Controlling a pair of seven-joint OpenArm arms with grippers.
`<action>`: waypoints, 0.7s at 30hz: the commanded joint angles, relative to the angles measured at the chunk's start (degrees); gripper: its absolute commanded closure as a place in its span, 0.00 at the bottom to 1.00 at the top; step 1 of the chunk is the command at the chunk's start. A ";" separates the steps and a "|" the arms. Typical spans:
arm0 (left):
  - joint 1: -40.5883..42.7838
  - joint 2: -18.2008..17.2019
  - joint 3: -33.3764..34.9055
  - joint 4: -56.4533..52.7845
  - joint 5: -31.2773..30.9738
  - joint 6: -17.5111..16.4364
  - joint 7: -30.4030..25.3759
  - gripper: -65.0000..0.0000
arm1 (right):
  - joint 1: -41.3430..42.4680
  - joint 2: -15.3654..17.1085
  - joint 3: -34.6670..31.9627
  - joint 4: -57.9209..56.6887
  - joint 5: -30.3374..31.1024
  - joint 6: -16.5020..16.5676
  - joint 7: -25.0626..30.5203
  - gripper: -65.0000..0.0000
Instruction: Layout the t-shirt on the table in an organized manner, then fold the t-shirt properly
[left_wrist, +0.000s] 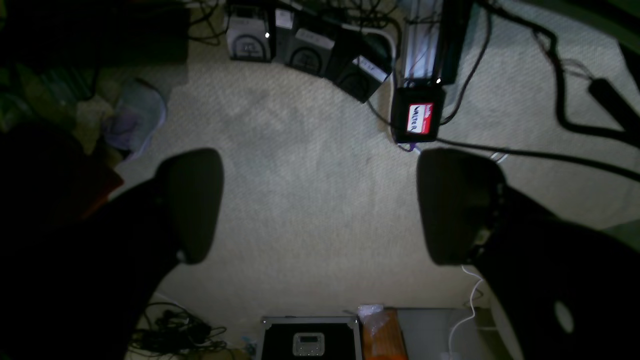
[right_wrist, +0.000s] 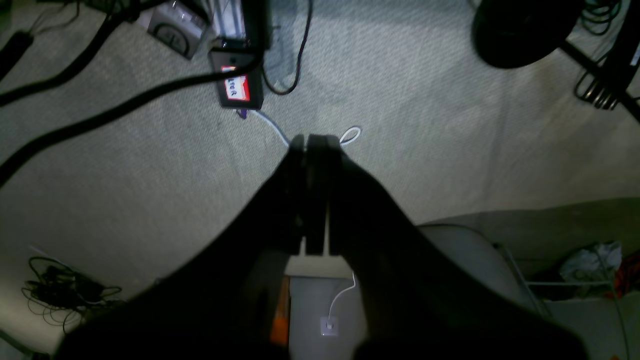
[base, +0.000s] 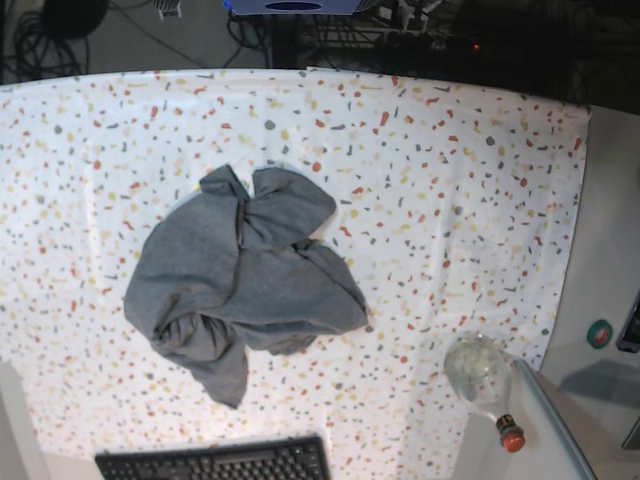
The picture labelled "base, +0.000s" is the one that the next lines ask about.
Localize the dark phone on table edge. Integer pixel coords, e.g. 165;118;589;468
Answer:
616;295;640;354

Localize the black power strip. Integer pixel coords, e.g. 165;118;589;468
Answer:
375;30;481;53

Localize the clear glass bottle red cap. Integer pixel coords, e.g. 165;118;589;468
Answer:
443;332;526;454

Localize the grey t-shirt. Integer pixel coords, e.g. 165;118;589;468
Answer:
124;166;368;408

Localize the terrazzo patterned tablecloth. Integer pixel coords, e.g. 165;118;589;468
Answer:
1;70;590;479

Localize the green and red tape roll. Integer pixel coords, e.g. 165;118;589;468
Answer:
586;319;613;349

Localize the blue box with oval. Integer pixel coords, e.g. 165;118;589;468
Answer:
222;0;366;16

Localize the black computer keyboard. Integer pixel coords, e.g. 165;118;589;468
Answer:
95;436;331;480

